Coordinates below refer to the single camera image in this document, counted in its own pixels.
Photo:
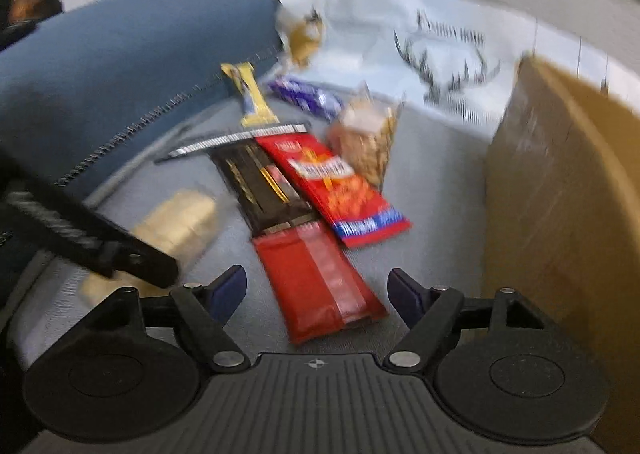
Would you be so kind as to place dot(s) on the purple biscuit packet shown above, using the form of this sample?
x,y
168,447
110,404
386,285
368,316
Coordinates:
x,y
305,96

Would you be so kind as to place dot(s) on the blue pillow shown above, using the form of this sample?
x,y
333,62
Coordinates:
x,y
125,58

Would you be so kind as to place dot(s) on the red snack packet blue end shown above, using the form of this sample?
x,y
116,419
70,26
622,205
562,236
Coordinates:
x,y
335,189

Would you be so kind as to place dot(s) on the white deer print pillow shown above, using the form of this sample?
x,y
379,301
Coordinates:
x,y
450,33

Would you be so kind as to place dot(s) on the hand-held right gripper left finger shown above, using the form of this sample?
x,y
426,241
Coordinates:
x,y
227,291

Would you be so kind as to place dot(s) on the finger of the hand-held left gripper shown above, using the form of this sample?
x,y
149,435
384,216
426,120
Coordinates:
x,y
90,234

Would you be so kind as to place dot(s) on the yellow snack bar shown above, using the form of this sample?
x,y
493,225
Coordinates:
x,y
250,93

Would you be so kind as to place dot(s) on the clear bag of biscuits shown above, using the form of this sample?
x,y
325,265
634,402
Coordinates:
x,y
367,143

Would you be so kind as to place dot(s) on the white lamp print pillow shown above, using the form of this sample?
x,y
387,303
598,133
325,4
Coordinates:
x,y
300,33

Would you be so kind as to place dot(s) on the black chocolate packet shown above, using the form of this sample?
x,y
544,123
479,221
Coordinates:
x,y
260,189

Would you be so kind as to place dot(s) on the cardboard box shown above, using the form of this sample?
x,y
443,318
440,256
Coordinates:
x,y
560,194

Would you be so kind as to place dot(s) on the beige snack packet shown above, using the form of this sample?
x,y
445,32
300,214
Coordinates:
x,y
175,224

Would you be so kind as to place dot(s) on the dark red snack packet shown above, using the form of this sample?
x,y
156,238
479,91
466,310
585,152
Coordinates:
x,y
315,284

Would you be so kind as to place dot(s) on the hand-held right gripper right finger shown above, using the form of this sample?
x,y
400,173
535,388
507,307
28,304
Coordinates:
x,y
404,291

